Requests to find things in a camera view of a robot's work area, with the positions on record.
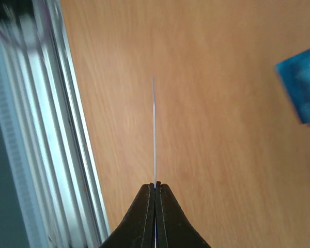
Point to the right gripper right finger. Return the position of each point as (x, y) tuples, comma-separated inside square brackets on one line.
[(173, 229)]

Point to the grey slotted cable duct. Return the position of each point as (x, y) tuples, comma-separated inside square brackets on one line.
[(22, 178)]

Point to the aluminium rail frame front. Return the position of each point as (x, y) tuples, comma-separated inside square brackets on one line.
[(53, 127)]

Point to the blue VIP card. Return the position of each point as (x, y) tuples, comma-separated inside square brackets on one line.
[(295, 75)]

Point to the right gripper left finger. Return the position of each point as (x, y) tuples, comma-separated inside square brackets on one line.
[(137, 226)]

